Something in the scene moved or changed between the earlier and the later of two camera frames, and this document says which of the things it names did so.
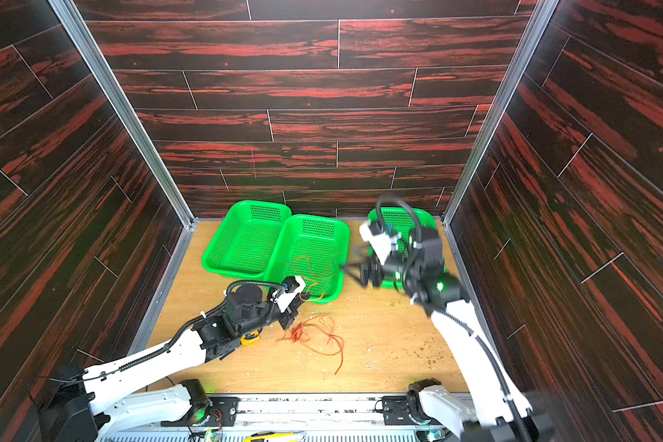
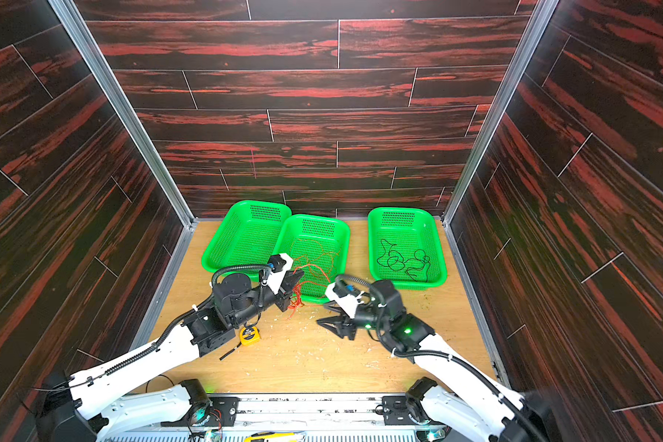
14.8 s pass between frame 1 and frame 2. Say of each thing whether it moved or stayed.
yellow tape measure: stayed
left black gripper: moved
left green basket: stayed
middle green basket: stayed
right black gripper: moved
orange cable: moved
